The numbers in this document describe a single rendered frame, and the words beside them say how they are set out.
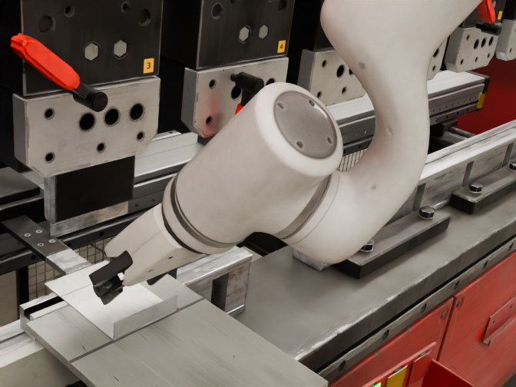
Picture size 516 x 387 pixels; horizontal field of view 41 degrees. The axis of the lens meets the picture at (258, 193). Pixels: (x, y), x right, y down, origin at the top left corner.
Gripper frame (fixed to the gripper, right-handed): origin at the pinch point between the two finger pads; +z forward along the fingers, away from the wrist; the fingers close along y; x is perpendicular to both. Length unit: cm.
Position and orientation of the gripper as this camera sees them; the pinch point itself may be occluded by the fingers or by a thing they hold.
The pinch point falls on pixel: (129, 276)
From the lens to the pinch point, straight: 76.2
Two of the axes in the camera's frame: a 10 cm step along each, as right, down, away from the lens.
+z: -5.5, 4.5, 7.0
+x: 4.8, 8.6, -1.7
